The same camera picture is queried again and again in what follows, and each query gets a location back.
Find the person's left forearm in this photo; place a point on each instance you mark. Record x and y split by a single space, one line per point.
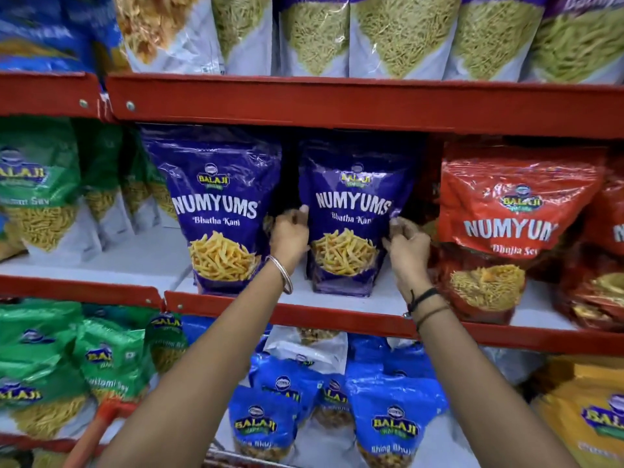
204 375

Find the person's left thumb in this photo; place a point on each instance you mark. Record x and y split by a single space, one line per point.
304 215

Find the pile of bright blue packets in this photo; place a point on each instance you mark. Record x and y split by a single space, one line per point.
390 409

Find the person's right thumb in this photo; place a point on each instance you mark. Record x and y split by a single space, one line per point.
391 244

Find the dark blue snack packet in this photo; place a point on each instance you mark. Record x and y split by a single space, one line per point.
105 29
39 29

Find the white clear snack packet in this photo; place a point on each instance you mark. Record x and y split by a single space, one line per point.
312 348
512 363

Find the red snack packet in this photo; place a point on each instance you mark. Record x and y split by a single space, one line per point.
482 287
516 204
592 292
607 209

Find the person's left hand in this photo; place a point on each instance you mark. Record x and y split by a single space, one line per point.
288 236

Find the red metal shelf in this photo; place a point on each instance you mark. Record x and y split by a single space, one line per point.
48 94
341 314
78 291
365 107

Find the person's right forearm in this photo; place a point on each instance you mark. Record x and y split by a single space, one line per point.
468 385

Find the silver bangle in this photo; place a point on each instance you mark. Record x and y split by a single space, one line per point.
282 272

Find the row of white purple packets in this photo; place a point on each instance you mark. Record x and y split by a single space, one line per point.
404 34

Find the yellow snack packet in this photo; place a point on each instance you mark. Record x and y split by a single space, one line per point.
585 414

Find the purple snack packet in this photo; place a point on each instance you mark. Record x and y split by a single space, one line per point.
219 199
353 199

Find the person's right hand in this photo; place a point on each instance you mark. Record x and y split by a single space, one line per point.
408 255

